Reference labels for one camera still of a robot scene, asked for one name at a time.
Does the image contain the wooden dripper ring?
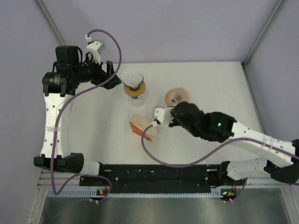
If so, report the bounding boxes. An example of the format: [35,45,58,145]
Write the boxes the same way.
[123,82,147,98]
[164,87,190,107]

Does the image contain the orange coffee filter pack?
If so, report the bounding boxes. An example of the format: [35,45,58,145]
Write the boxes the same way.
[129,114,157,142]

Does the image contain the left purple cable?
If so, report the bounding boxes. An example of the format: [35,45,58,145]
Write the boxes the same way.
[50,29,122,203]

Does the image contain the purple cable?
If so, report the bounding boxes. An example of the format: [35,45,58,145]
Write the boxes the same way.
[50,29,122,203]
[141,121,299,203]

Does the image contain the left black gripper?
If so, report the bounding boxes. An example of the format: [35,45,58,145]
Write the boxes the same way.
[73,53,121,90]

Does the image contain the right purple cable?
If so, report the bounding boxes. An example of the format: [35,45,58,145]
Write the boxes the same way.
[141,121,299,203]

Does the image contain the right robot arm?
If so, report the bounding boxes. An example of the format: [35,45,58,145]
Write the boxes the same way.
[169,102,299,185]

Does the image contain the aluminium frame rail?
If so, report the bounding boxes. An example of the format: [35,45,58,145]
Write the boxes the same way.
[37,170,292,189]

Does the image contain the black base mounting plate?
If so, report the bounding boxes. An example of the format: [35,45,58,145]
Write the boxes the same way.
[79,165,244,194]

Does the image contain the smoked glass dripper cone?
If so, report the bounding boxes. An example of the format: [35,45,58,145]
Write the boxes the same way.
[123,77,144,91]

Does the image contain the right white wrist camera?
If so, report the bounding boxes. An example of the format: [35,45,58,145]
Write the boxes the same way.
[151,107,174,127]

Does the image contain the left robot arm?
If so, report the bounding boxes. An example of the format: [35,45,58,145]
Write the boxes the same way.
[34,41,121,185]

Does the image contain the clear glass carafe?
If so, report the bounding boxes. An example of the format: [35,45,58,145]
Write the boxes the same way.
[130,96,145,107]

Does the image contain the grey cable duct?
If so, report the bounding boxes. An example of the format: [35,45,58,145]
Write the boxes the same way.
[47,188,236,201]

